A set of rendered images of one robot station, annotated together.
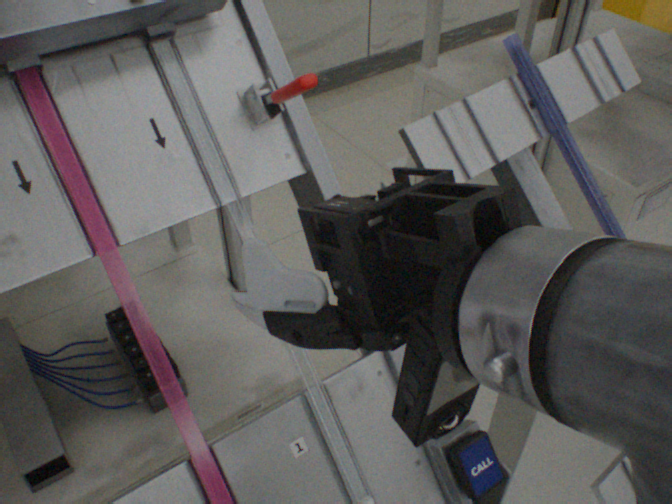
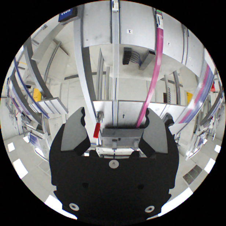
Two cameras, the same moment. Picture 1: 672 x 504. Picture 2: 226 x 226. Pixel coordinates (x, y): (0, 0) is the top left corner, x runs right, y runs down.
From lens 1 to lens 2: 0.40 m
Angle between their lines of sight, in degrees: 56
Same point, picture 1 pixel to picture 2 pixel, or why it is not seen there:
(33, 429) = (149, 58)
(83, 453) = (145, 50)
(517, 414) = (55, 30)
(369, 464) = (105, 17)
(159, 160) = (126, 112)
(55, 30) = (132, 135)
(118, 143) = (131, 116)
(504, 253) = not seen: outside the picture
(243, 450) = (147, 42)
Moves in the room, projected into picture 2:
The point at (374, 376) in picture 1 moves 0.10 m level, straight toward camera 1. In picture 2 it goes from (89, 39) to (117, 12)
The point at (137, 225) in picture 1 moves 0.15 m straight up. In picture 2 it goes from (137, 104) to (134, 143)
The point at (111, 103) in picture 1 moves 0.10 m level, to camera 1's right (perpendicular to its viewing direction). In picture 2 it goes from (128, 121) to (108, 123)
